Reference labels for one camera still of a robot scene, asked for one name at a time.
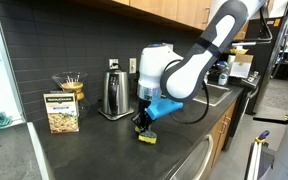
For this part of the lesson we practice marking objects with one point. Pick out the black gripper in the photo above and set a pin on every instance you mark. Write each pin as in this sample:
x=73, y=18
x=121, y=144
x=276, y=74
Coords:
x=144, y=110

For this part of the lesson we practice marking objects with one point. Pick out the green and yellow sponge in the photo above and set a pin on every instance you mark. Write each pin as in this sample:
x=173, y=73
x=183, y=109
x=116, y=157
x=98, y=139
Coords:
x=148, y=136

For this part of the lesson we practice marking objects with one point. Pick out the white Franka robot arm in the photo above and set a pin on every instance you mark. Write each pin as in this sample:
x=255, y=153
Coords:
x=184, y=80

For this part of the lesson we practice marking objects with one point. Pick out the kettle power base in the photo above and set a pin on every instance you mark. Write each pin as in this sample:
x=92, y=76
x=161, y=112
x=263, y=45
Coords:
x=114, y=116

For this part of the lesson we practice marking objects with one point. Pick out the stainless steel electric kettle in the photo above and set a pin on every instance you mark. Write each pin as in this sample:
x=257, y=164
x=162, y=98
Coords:
x=115, y=93

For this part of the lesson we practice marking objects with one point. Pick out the stainless steel dishwasher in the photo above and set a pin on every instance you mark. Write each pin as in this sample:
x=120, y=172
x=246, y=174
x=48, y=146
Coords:
x=194, y=160

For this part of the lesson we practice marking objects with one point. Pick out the white power outlet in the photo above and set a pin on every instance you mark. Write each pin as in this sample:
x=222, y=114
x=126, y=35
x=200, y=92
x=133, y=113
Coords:
x=113, y=64

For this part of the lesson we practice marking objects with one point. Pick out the wooden lower cabinet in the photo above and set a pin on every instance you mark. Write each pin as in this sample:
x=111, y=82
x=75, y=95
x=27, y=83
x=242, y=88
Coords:
x=222, y=133

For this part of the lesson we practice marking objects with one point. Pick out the glass coffee carafe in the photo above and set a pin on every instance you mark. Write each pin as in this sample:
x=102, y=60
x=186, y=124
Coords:
x=72, y=86

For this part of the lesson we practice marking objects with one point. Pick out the stainless steel sink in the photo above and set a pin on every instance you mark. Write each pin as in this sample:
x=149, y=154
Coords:
x=217, y=93

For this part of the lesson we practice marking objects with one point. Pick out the rice mix box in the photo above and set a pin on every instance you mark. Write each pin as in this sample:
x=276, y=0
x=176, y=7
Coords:
x=61, y=113

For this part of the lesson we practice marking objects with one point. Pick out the clear water bottle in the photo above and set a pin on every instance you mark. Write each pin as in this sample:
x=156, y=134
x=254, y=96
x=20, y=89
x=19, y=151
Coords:
x=223, y=76

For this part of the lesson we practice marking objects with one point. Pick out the cardboard box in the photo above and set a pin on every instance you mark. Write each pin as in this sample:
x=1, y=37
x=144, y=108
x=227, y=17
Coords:
x=241, y=66

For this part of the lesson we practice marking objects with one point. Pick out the wooden upper cabinets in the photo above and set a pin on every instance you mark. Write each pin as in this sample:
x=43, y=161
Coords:
x=170, y=8

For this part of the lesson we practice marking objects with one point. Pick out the yellow container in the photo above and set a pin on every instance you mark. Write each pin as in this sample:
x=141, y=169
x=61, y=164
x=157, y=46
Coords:
x=239, y=51

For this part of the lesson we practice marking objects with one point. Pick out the black tripod rod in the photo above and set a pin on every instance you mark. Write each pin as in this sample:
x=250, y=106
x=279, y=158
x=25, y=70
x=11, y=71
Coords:
x=274, y=122

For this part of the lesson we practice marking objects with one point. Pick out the black refrigerator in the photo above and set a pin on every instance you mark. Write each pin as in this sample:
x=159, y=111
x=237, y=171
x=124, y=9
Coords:
x=265, y=66

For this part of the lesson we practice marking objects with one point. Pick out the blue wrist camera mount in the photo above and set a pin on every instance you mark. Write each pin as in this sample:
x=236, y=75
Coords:
x=164, y=107

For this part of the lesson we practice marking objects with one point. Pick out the white light switch plate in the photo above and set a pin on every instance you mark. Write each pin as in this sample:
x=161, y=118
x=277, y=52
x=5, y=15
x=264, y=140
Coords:
x=133, y=65

